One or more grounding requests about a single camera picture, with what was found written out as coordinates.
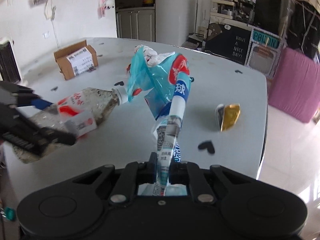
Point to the black letter board sign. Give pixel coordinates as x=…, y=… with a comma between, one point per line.
x=227, y=41

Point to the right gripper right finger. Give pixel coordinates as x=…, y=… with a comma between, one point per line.
x=190, y=175

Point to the pink covered cabinet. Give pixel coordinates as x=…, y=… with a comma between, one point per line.
x=295, y=86

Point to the gold foil wrapper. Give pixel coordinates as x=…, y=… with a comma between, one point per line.
x=227, y=116

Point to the teal snack wrapper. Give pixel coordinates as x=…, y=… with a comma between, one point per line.
x=167, y=85

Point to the clear plastic water bottle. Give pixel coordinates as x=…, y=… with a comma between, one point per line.
x=79, y=114

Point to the white red plastic bag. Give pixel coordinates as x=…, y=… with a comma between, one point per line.
x=151, y=56

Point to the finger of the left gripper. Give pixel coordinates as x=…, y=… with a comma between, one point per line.
x=37, y=139
x=38, y=103

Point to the small cardboard box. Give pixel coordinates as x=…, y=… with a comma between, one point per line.
x=76, y=59

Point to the toy oven cardboard box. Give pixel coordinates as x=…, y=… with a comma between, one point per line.
x=264, y=52

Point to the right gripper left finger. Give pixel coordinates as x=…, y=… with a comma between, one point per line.
x=133, y=175

